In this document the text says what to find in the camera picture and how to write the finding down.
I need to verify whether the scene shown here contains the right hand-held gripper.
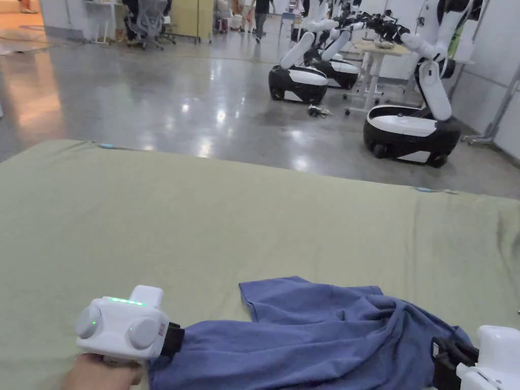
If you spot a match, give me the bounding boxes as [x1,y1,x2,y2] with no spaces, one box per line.
[432,324,520,390]

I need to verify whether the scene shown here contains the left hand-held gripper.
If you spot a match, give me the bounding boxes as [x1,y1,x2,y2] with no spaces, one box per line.
[75,285,185,362]

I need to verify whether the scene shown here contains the dark blue shirt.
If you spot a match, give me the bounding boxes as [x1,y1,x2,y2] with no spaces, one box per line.
[148,276,482,390]

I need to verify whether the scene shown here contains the person's left hand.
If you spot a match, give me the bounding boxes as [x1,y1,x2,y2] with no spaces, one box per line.
[60,352,145,390]

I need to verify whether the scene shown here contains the bed with pale green sheet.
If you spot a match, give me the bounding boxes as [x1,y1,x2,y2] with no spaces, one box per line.
[0,140,520,390]

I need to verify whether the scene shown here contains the white and black wheeled robot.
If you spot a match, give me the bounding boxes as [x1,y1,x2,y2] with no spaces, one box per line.
[269,30,330,103]
[320,27,361,90]
[363,0,482,168]

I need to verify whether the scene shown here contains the white table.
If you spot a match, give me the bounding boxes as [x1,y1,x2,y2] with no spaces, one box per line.
[83,0,115,45]

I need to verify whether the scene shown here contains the grey mesh office chair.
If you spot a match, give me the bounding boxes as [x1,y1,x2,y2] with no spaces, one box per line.
[125,0,178,51]

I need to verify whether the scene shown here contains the wooden top desk white legs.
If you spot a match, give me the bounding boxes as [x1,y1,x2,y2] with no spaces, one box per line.
[343,40,411,111]

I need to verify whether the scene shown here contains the grey metal stand frame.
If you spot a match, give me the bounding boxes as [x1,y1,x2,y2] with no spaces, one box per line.
[462,77,520,147]

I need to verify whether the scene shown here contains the black cable bundle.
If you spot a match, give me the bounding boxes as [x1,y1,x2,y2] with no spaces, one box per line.
[307,104,333,120]

